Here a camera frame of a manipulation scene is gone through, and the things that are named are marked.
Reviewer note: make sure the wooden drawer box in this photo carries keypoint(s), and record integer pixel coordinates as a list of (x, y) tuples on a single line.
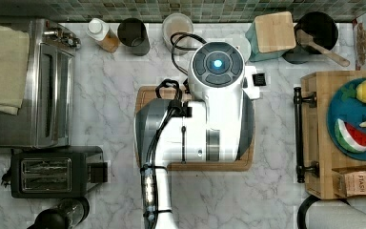
[(318, 128)]

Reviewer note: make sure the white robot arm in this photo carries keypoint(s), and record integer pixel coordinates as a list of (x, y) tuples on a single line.
[(215, 125)]

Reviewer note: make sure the clear plastic container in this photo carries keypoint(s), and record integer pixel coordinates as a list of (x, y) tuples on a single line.
[(177, 22)]

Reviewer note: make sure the dark grey cup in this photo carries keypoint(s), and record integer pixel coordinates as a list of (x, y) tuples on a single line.
[(133, 34)]

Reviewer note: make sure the teal wooden-top knife block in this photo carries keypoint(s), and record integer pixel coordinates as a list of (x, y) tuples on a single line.
[(271, 35)]

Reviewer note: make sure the white-capped spice bottle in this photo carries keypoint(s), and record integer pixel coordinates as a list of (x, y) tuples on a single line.
[(103, 35)]

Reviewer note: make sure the stainless toaster oven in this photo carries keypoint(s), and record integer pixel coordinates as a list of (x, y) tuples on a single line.
[(44, 119)]

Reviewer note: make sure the wooden spoon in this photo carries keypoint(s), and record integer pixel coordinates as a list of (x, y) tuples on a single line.
[(306, 40)]

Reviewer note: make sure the black two-slot toaster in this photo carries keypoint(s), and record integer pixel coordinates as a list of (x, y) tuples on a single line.
[(59, 172)]

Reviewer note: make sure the black glass grinder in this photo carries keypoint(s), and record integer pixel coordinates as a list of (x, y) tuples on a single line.
[(66, 214)]

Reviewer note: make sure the black utensil holder pot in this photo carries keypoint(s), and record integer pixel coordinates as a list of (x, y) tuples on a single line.
[(322, 28)]

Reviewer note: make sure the toy watermelon slice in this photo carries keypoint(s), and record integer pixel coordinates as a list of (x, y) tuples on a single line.
[(349, 137)]

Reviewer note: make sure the brown tea box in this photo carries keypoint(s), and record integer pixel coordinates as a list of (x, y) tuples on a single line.
[(349, 183)]

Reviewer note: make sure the beige folded towel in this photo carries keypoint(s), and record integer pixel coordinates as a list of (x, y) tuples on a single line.
[(14, 54)]

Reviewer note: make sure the white paper towel roll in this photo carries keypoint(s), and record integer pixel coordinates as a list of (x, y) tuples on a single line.
[(316, 213)]

